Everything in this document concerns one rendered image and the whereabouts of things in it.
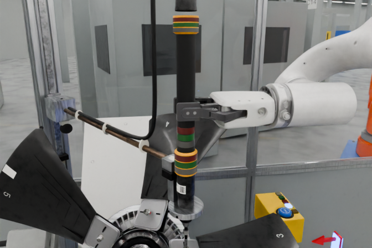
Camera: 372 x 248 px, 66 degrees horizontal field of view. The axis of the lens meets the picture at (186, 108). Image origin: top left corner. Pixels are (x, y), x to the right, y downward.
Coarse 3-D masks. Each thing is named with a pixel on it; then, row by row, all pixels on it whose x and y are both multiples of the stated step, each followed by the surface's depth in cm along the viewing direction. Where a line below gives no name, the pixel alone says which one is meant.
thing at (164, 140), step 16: (160, 128) 75; (176, 128) 72; (208, 128) 68; (160, 144) 72; (176, 144) 69; (208, 144) 65; (160, 160) 69; (144, 176) 70; (160, 176) 66; (144, 192) 66; (160, 192) 63
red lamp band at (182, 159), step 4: (176, 156) 52; (180, 156) 52; (184, 156) 51; (188, 156) 51; (192, 156) 52; (196, 156) 52; (180, 160) 52; (184, 160) 52; (188, 160) 52; (192, 160) 52
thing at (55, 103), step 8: (48, 96) 98; (56, 96) 99; (64, 96) 99; (48, 104) 95; (56, 104) 92; (64, 104) 94; (72, 104) 96; (48, 112) 97; (56, 112) 92; (64, 112) 94; (56, 120) 93; (64, 120) 95
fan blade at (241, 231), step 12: (264, 216) 71; (276, 216) 71; (228, 228) 67; (240, 228) 67; (252, 228) 67; (264, 228) 68; (276, 228) 68; (288, 228) 68; (204, 240) 62; (216, 240) 63; (228, 240) 63; (240, 240) 64; (252, 240) 64; (264, 240) 64; (276, 240) 65; (288, 240) 65
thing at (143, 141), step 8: (152, 0) 52; (152, 8) 53; (152, 16) 53; (152, 24) 53; (152, 32) 54; (152, 40) 54; (152, 48) 54; (152, 56) 55; (152, 64) 55; (152, 72) 56; (152, 80) 56; (152, 88) 57; (152, 96) 57; (152, 104) 58; (80, 112) 85; (152, 112) 58; (80, 120) 87; (96, 120) 78; (152, 120) 59; (104, 128) 74; (112, 128) 72; (152, 128) 59; (128, 136) 67; (136, 136) 65; (144, 136) 62; (144, 144) 63; (144, 152) 64
